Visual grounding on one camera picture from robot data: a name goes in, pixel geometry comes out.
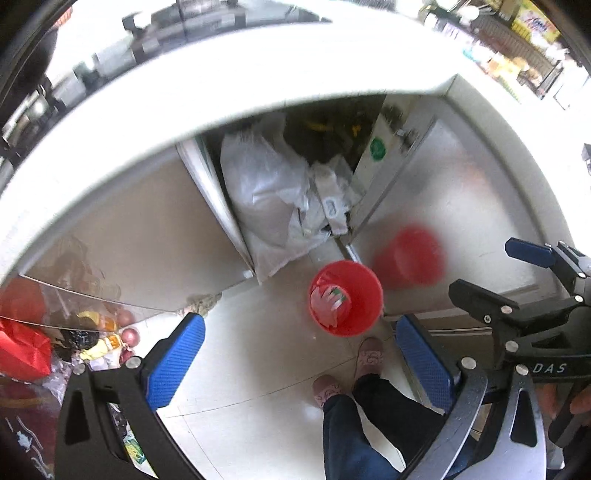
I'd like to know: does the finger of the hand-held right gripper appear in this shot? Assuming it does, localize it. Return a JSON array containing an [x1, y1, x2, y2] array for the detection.
[[449, 278, 587, 334], [505, 237, 591, 296]]

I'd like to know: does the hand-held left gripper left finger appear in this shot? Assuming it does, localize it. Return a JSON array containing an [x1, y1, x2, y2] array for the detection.
[[54, 313, 205, 480]]

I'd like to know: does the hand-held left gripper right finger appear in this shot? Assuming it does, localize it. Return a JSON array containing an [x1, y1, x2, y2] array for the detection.
[[396, 315, 548, 480]]

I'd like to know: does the red plastic bucket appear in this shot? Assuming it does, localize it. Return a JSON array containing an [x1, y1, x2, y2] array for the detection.
[[308, 260, 384, 337]]

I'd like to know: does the person's right hand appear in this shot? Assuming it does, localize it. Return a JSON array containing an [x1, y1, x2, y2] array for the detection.
[[536, 385, 591, 418]]

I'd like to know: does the person's right leg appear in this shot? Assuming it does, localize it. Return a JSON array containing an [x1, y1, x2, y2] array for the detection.
[[353, 373, 446, 467]]

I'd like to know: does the pink patterned slipper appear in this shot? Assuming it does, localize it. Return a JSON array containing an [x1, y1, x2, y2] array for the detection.
[[313, 375, 343, 409], [353, 337, 385, 377]]

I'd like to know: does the frayed beige mop rag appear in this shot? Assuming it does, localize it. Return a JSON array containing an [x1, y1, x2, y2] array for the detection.
[[187, 295, 223, 318]]

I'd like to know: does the yellow cap oil bottle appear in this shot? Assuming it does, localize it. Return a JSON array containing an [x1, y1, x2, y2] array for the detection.
[[81, 335, 123, 361]]

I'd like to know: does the stainless steel cabinet door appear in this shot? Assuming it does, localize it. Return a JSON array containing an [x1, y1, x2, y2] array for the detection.
[[344, 104, 575, 324]]

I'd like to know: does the green yellow package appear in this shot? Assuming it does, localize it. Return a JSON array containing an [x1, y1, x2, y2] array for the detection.
[[122, 436, 147, 465]]

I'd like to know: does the crumpled black plastic bag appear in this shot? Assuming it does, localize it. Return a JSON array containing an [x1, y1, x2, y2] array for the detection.
[[55, 328, 95, 352]]

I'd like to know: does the pink white plastic wrapper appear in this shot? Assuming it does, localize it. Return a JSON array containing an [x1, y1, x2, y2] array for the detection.
[[311, 284, 349, 330]]

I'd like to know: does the clear crumpled plastic bag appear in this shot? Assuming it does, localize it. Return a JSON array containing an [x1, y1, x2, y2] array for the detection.
[[46, 360, 88, 409]]

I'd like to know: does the beige glossy cabinet door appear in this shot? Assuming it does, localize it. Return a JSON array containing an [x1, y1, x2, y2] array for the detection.
[[18, 138, 257, 319]]

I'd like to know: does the red plastic bag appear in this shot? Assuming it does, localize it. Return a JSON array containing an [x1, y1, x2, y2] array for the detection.
[[0, 318, 52, 381]]

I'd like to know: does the white cabinet panel green sticker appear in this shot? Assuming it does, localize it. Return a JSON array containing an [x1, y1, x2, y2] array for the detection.
[[352, 93, 438, 232]]

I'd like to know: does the small white plastic bag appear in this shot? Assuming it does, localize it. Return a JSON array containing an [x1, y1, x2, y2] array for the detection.
[[286, 154, 363, 241]]

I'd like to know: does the large white plastic bag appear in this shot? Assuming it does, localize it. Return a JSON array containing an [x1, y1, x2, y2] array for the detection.
[[220, 113, 319, 284]]

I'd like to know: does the black wire rack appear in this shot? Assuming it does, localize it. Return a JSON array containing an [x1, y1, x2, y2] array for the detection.
[[462, 0, 566, 100]]

